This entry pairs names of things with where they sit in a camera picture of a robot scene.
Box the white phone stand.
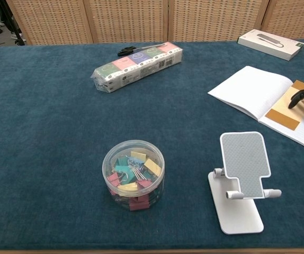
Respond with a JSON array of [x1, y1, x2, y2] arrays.
[[208, 131, 282, 235]]

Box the black handled scissors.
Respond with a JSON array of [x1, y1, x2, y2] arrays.
[[117, 43, 166, 57]]

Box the white hub product box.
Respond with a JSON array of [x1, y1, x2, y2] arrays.
[[237, 29, 304, 61]]

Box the blue table mat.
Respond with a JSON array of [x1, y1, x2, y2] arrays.
[[0, 38, 304, 251]]

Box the clear jar of binder clips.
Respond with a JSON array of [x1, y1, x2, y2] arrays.
[[102, 139, 166, 212]]

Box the brown and cream bookmark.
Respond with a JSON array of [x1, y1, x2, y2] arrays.
[[264, 79, 304, 131]]

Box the black tripod stand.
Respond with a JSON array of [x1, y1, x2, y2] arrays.
[[1, 0, 25, 46]]

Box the wicker folding screen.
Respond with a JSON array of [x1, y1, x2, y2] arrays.
[[5, 0, 304, 46]]

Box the open white notebook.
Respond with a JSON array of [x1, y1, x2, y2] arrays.
[[207, 65, 304, 156]]

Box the wrapped tissue multipack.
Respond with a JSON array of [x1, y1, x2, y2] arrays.
[[90, 41, 183, 94]]

